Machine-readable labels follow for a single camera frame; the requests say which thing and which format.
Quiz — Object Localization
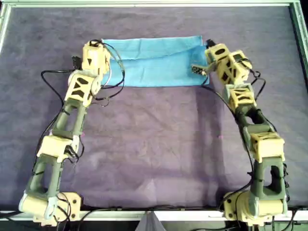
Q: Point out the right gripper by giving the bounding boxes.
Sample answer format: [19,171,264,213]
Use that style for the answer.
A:
[205,39,250,85]

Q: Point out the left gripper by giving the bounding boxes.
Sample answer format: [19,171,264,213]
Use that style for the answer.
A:
[81,39,112,76]

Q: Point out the blue microfiber cloth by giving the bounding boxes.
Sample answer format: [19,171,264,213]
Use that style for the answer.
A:
[100,35,210,88]

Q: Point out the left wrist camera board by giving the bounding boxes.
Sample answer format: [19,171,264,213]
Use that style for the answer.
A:
[71,55,83,71]

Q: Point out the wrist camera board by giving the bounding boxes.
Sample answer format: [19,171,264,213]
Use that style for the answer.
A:
[191,64,208,76]
[71,55,83,71]

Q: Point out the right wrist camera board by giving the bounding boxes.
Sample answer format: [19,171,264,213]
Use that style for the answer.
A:
[191,64,208,76]

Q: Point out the thin white cable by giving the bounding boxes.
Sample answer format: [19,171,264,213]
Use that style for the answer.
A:
[102,66,114,85]

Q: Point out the right camera black cable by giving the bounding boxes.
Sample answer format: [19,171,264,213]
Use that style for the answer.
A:
[201,72,259,212]

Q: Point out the camera black cable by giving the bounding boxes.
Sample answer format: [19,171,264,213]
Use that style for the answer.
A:
[33,68,84,169]
[201,72,259,212]

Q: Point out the left camera black cable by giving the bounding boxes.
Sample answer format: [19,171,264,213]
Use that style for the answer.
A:
[33,68,84,169]

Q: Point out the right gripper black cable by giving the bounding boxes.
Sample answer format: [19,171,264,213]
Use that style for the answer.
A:
[240,57,267,103]

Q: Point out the aluminium table frame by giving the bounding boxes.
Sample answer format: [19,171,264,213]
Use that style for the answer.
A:
[0,0,308,222]

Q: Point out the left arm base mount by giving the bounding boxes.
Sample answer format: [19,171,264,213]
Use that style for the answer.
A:
[32,191,84,227]

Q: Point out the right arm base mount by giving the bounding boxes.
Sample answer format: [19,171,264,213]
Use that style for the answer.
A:
[222,191,256,221]

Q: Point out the grey camera stand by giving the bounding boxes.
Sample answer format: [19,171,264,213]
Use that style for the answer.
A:
[136,211,167,231]

